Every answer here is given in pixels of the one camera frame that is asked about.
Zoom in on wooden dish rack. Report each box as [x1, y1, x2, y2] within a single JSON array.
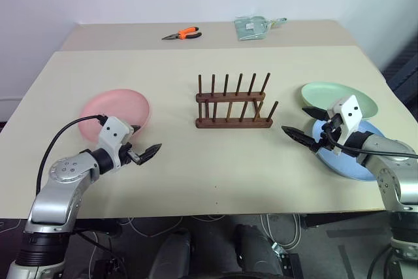
[[195, 72, 280, 130]]

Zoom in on blue plate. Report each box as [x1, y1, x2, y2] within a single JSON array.
[[311, 118, 388, 182]]

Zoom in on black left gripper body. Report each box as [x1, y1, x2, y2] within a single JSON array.
[[118, 142, 142, 166]]

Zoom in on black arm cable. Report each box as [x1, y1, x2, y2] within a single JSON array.
[[321, 122, 418, 159], [35, 114, 108, 195]]

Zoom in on green dustpan in plastic bag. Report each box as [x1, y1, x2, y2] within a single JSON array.
[[234, 15, 289, 43]]

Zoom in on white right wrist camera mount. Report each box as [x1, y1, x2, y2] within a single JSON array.
[[327, 94, 363, 156]]

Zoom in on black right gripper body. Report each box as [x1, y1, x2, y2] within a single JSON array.
[[315, 112, 345, 153]]

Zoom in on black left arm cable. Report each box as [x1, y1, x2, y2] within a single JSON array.
[[35, 114, 108, 195]]

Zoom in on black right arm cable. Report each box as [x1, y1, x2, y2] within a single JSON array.
[[321, 122, 418, 159]]

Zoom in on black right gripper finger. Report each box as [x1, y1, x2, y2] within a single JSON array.
[[302, 106, 331, 122], [281, 125, 320, 154]]

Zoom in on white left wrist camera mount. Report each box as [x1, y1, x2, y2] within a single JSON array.
[[96, 116, 134, 159]]

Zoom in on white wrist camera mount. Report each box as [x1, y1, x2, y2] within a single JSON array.
[[96, 116, 134, 159], [327, 94, 363, 156]]

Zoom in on red plate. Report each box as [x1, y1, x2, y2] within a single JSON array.
[[78, 88, 152, 143]]

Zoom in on black ribbed object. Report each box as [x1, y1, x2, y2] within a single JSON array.
[[381, 34, 418, 97]]

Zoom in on dark rounded shape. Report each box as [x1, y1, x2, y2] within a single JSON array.
[[155, 227, 192, 279], [233, 223, 283, 279]]

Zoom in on green plate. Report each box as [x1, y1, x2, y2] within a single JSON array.
[[300, 81, 379, 122]]

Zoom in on orange handled pliers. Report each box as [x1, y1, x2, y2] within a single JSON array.
[[161, 25, 203, 42]]

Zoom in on white cable under table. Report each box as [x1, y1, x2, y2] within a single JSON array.
[[125, 216, 184, 238], [260, 213, 302, 251]]

